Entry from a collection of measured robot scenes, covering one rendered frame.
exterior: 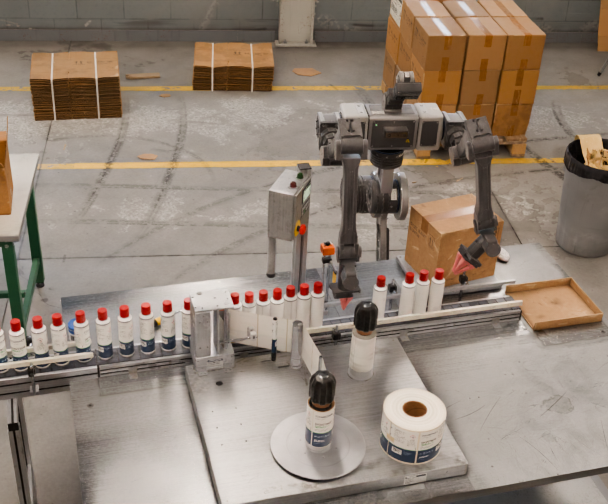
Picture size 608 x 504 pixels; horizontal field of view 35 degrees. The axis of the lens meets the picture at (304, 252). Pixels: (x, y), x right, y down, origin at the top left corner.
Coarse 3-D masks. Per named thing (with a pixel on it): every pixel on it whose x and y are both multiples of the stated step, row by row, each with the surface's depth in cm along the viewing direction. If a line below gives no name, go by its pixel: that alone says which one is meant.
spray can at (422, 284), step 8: (424, 272) 358; (416, 280) 362; (424, 280) 359; (416, 288) 362; (424, 288) 360; (416, 296) 363; (424, 296) 362; (416, 304) 365; (424, 304) 364; (416, 312) 367; (424, 312) 367
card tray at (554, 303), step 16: (512, 288) 393; (528, 288) 396; (544, 288) 398; (560, 288) 398; (576, 288) 396; (528, 304) 387; (544, 304) 388; (560, 304) 389; (576, 304) 389; (592, 304) 385; (528, 320) 378; (544, 320) 379; (560, 320) 374; (576, 320) 377; (592, 320) 379
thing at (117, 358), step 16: (448, 304) 377; (464, 304) 377; (480, 304) 378; (336, 320) 365; (352, 320) 365; (416, 320) 367; (432, 320) 368; (96, 352) 342; (160, 352) 344; (176, 352) 344
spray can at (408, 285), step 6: (408, 276) 356; (402, 282) 360; (408, 282) 357; (414, 282) 360; (402, 288) 360; (408, 288) 358; (414, 288) 359; (402, 294) 360; (408, 294) 359; (402, 300) 362; (408, 300) 361; (402, 306) 363; (408, 306) 362; (402, 312) 364; (408, 312) 364
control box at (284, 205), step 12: (288, 180) 332; (300, 180) 333; (276, 192) 326; (288, 192) 325; (300, 192) 328; (276, 204) 328; (288, 204) 327; (300, 204) 332; (276, 216) 331; (288, 216) 329; (300, 216) 335; (276, 228) 333; (288, 228) 332; (288, 240) 334
